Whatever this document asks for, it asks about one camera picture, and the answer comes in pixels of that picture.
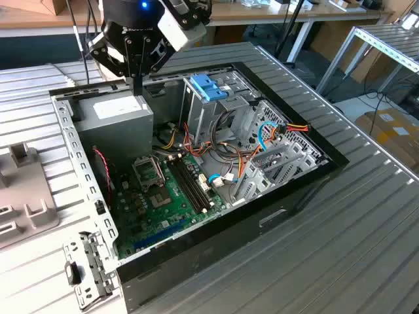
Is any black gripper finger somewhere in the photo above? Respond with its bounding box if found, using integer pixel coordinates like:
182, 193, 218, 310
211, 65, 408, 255
90, 32, 139, 96
137, 35, 174, 96

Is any yellow red power wire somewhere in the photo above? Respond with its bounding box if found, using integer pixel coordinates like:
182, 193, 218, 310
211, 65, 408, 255
238, 120, 311, 180

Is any grey metal disk bay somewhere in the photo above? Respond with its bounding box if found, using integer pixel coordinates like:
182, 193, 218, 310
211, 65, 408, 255
228, 99, 330, 207

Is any blue drive latch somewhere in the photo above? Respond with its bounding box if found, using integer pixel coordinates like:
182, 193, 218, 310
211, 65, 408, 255
189, 73, 229, 103

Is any grey power supply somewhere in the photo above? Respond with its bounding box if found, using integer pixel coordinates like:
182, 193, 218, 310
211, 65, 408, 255
74, 90, 155, 171

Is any grey optical drive cage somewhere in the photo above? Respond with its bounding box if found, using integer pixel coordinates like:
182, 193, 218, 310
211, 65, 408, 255
179, 69, 260, 148

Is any wooden desk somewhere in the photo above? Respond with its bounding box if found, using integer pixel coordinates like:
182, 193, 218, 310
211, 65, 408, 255
0, 0, 396, 65

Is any metal socket cover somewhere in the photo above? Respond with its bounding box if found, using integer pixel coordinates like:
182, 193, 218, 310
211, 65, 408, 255
131, 156, 165, 192

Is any locking lever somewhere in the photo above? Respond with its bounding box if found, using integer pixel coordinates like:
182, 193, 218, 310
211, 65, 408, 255
155, 156, 166, 188

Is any black case fan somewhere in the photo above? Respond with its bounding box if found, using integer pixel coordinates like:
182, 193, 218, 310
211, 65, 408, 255
90, 146, 116, 211

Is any black RAM slot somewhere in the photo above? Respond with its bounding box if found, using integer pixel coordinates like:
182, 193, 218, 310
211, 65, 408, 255
177, 156, 213, 210
174, 157, 210, 211
168, 159, 204, 214
171, 158, 208, 213

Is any white board power connector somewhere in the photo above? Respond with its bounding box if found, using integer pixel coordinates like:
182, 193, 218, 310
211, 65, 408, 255
197, 172, 211, 194

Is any CPU socket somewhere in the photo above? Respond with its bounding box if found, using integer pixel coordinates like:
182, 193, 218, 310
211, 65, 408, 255
146, 186, 173, 211

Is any white connector with blue tab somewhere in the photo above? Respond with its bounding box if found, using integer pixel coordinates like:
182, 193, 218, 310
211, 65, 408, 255
207, 174, 227, 190

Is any green motherboard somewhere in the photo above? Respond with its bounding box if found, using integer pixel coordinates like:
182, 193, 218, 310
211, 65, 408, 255
113, 152, 230, 260

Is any grey parts rack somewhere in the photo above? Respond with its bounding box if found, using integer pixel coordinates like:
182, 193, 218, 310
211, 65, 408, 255
0, 143, 60, 249

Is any blue expansion slot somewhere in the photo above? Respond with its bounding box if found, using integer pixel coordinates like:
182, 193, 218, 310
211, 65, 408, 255
132, 217, 188, 250

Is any large brown cardboard box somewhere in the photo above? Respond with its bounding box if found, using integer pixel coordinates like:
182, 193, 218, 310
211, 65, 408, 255
309, 19, 399, 84

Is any black PC case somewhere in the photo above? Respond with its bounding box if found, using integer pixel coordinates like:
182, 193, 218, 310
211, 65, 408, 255
48, 61, 350, 313

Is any black plastic latch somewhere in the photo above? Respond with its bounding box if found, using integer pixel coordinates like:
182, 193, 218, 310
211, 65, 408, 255
64, 261, 82, 286

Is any aluminium slat shelf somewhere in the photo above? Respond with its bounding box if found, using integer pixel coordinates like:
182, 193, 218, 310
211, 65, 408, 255
316, 24, 419, 99

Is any cardboard box with white labels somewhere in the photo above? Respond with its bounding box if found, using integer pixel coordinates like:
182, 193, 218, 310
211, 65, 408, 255
355, 109, 419, 173

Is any yellow black wire bundle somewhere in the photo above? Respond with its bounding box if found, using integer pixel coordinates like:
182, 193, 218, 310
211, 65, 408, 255
156, 121, 180, 151

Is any thick black wire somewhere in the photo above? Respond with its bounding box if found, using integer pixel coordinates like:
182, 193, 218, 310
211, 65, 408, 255
210, 109, 255, 158

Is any orange red wire bundle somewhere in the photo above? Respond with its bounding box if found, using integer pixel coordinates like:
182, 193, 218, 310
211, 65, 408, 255
181, 122, 253, 164

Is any red black twisted wire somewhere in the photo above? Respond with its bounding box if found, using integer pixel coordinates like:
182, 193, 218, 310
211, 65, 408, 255
92, 147, 115, 194

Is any grey metal slot bracket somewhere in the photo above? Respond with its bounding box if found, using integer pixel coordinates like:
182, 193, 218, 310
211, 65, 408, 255
62, 230, 119, 311

